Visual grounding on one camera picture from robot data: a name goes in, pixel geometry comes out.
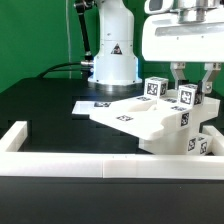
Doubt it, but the white U-shaped fence frame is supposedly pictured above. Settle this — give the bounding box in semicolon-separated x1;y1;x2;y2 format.
0;121;224;180

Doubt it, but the black camera stand pole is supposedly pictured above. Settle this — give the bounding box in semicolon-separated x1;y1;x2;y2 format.
74;0;95;65

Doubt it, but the white chair back bar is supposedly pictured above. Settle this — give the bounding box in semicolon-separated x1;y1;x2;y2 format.
163;90;220;132

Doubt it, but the white chair back part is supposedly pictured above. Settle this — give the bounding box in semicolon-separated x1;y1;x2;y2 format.
89;95;193;141

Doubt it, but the black cable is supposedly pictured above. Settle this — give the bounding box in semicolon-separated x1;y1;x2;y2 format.
36;61;92;79

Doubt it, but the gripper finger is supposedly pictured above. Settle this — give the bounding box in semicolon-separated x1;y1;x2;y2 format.
200;62;221;94
170;62;186;88

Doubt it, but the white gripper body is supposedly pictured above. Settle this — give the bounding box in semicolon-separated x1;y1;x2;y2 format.
142;0;224;63

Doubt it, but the white tag sheet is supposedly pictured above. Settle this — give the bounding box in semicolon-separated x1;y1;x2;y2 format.
72;101;110;115

